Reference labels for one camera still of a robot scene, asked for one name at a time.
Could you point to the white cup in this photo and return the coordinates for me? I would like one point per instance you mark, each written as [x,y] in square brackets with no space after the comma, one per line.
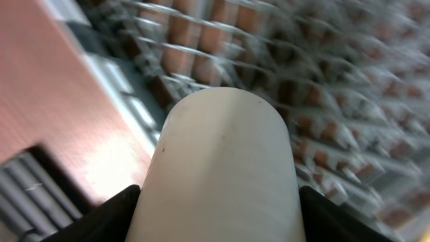
[222,170]

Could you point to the grey plastic dish rack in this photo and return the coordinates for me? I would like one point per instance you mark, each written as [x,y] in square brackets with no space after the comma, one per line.
[350,78]

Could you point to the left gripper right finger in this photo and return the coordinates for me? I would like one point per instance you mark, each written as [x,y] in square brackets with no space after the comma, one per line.
[324,221]

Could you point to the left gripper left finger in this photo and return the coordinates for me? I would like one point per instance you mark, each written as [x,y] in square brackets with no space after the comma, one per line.
[107,223]

